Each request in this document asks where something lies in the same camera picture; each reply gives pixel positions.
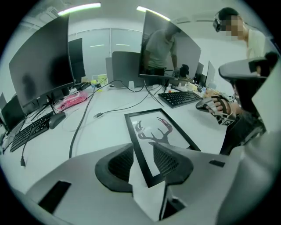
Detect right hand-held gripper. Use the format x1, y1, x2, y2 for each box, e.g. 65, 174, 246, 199
195, 95, 239, 126

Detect large black flat monitor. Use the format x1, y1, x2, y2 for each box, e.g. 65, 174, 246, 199
138, 10, 202, 80

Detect pink wet wipes packet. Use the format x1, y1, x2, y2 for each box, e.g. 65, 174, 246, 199
54, 91, 89, 111

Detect person's head and torso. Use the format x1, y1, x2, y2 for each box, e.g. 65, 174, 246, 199
214, 7, 274, 60

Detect thin black plug cable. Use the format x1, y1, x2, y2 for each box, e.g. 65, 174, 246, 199
94, 79, 165, 120

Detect person's right hand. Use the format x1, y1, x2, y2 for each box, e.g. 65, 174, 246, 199
213, 98, 231, 115

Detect pile of snack packets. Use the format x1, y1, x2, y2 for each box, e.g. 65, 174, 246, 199
186, 81, 230, 99

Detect black head-worn camera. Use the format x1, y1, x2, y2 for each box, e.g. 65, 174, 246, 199
212, 18, 223, 33

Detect black computer mouse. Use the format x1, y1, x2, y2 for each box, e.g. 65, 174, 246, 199
48, 111, 67, 130

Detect black keyboard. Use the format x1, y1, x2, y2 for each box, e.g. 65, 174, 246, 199
157, 91, 204, 109
10, 112, 55, 152

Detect black cable with plug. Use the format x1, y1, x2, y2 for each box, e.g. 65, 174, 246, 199
20, 129, 34, 170

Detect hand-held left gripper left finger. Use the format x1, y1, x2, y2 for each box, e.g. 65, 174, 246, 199
94, 142, 135, 193

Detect grey monitor back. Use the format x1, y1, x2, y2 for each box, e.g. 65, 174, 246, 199
111, 51, 146, 89

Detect thick black cable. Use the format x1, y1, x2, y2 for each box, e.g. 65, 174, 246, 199
68, 79, 132, 159

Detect ceiling light strip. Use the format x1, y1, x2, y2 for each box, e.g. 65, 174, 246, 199
57, 2, 102, 16
136, 6, 172, 22

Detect black picture frame antler print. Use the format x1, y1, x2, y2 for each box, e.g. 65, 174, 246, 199
124, 108, 202, 189

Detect large black curved monitor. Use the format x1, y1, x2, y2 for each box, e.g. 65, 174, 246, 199
8, 13, 76, 115

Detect person's right forearm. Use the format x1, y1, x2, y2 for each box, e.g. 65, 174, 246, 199
229, 102, 243, 116

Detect black background monitor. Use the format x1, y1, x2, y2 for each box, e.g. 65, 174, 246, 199
68, 37, 86, 84

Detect slim grey monitor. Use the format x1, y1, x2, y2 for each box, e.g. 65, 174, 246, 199
205, 61, 216, 89

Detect small dark monitor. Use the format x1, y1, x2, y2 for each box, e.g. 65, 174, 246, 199
0, 94, 26, 133

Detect grey black office chair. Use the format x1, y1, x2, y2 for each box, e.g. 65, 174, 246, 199
218, 57, 274, 156

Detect yellow green box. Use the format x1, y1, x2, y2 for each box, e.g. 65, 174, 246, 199
92, 74, 108, 85

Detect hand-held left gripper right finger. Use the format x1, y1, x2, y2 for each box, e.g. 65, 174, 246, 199
153, 144, 194, 185

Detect white table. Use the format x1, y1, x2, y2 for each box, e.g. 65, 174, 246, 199
0, 82, 233, 196

